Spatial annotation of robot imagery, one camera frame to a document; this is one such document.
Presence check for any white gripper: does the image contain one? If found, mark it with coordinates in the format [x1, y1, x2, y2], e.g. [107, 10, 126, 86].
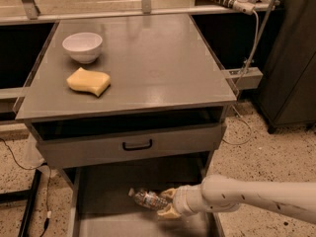
[157, 185, 206, 219]

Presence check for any clear plastic water bottle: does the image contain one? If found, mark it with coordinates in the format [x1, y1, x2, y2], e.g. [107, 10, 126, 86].
[128, 188, 168, 210]

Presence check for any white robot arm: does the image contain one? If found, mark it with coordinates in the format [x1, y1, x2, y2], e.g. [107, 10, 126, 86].
[157, 175, 316, 224]

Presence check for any open grey middle drawer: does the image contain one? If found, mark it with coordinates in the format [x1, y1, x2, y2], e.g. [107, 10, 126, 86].
[67, 155, 225, 237]

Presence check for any grey top drawer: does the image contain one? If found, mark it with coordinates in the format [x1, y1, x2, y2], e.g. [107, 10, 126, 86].
[37, 122, 226, 169]

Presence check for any grey drawer cabinet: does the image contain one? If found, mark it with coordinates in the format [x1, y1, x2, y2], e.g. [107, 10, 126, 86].
[13, 13, 239, 237]

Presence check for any yellow sponge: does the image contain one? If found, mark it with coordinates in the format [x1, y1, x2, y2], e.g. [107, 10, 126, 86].
[66, 67, 111, 97]

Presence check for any dark cabinet at right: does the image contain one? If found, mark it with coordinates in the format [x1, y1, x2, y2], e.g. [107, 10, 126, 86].
[256, 0, 316, 133]

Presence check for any white ceramic bowl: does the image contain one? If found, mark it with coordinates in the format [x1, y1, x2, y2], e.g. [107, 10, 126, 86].
[62, 33, 103, 64]

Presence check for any white power strip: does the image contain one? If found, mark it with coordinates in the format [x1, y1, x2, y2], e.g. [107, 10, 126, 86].
[210, 0, 255, 15]

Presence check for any black drawer handle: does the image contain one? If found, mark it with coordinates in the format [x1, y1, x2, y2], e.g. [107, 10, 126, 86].
[121, 139, 153, 151]

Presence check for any black floor cable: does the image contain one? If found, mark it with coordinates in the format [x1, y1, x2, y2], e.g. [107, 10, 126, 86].
[0, 137, 53, 237]

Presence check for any black metal floor frame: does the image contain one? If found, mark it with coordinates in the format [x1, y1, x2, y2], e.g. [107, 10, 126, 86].
[0, 170, 41, 237]

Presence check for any grey metal side bracket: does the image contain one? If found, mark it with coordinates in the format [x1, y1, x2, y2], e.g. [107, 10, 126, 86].
[222, 67, 263, 91]

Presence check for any white power cable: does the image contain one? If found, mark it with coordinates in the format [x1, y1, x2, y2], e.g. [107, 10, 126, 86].
[222, 10, 261, 147]

